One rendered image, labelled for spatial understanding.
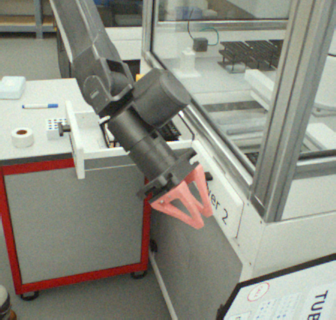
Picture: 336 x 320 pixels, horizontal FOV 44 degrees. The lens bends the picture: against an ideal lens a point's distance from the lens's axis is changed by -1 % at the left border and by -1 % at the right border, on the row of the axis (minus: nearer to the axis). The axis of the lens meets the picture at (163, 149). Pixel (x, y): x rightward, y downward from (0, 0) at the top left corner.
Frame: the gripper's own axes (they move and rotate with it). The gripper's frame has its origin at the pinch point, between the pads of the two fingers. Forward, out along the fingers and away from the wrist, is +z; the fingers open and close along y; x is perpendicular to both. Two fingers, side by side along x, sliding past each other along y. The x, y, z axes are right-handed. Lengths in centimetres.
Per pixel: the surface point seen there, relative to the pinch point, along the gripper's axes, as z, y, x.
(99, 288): 19, 53, 125
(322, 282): 14.8, -2.2, -11.3
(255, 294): 14.4, -0.7, 0.9
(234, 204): 8.7, 29.4, 16.8
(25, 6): -245, 312, 298
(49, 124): -43, 47, 73
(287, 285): 14.6, -0.7, -5.2
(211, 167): -0.1, 38.8, 22.6
